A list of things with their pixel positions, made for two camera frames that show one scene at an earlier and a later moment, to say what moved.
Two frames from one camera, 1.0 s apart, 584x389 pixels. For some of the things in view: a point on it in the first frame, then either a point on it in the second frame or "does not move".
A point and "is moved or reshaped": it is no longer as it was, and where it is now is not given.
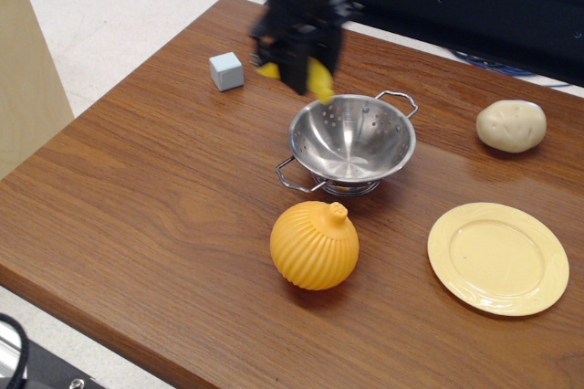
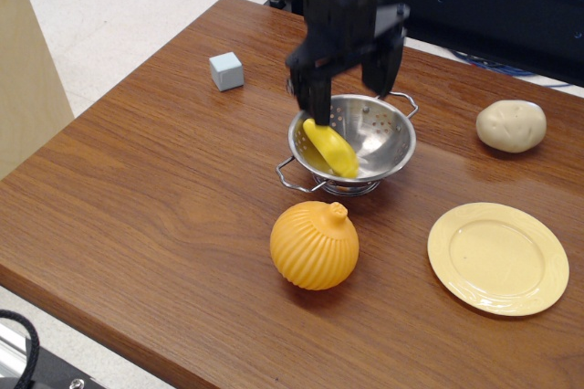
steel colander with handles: (348, 146) does not move
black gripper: (307, 5) to (344, 16)
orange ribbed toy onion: (315, 246) does not move
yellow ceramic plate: (497, 259) does not move
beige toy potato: (512, 126) does not move
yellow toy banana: (318, 79) is moved or reshaped
